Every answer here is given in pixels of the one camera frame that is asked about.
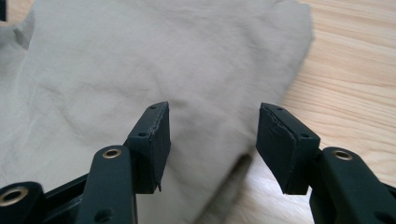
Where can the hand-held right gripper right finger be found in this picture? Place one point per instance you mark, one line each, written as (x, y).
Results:
(285, 152)

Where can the beige shorts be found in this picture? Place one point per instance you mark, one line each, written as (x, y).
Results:
(140, 62)

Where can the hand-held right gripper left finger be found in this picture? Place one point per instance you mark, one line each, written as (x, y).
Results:
(152, 149)

